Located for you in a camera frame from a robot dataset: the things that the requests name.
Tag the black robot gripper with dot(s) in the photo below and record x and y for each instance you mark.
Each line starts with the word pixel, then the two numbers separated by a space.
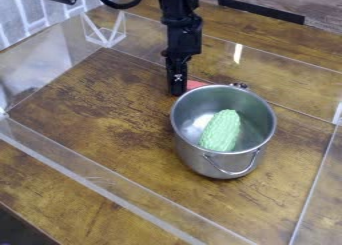
pixel 184 26

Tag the orange plastic spoon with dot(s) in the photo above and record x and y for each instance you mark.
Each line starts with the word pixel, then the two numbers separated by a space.
pixel 195 84

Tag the silver metal pot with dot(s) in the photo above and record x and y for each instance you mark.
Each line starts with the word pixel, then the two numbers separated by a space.
pixel 191 114

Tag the green knitted vegetable toy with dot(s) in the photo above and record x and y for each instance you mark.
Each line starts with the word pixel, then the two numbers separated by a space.
pixel 221 131

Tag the clear acrylic corner bracket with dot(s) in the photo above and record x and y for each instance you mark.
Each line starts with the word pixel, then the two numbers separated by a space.
pixel 101 36

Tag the black strip on wall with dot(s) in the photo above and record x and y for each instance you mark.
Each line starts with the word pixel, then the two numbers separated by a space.
pixel 263 11

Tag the clear acrylic enclosure wall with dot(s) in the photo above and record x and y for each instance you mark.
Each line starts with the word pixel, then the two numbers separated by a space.
pixel 88 168

